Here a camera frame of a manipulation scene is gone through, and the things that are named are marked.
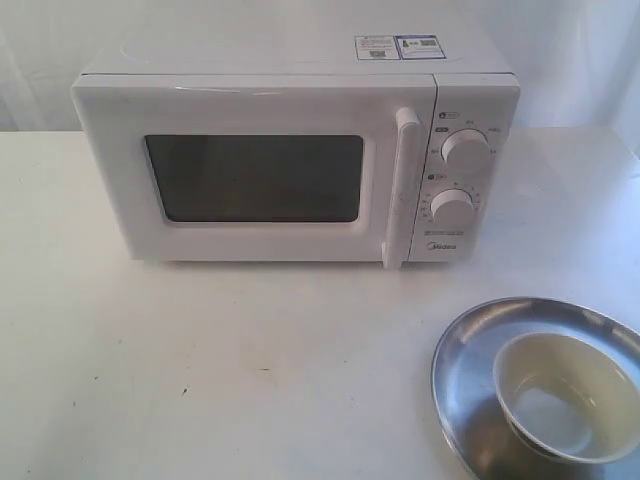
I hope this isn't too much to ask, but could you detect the white microwave door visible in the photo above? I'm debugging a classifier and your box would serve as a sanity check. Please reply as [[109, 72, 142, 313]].
[[71, 75, 437, 269]]

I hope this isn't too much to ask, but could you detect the cream ceramic bowl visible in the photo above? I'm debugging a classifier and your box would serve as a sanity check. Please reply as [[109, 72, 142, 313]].
[[492, 332, 639, 465]]

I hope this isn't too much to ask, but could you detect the white microwave oven body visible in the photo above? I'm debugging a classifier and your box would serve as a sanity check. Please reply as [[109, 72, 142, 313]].
[[75, 35, 520, 266]]

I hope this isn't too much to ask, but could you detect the lower white control knob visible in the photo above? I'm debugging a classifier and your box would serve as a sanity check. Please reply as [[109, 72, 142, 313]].
[[430, 189, 475, 226]]

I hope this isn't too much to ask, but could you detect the white control knob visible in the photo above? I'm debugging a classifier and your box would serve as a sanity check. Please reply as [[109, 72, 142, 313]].
[[441, 129, 491, 171], [430, 189, 475, 226]]

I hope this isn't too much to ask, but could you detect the upper white control knob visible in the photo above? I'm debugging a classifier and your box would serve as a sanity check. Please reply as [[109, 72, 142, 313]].
[[441, 129, 491, 171]]

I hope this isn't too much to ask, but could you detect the white label sticker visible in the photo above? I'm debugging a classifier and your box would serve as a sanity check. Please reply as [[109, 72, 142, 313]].
[[354, 35, 401, 61]]

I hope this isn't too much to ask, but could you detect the round stainless steel tray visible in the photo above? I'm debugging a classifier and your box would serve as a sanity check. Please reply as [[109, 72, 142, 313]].
[[431, 297, 639, 479]]

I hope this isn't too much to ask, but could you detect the blue label sticker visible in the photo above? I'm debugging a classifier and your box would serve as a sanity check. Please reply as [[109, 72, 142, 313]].
[[394, 34, 446, 60]]

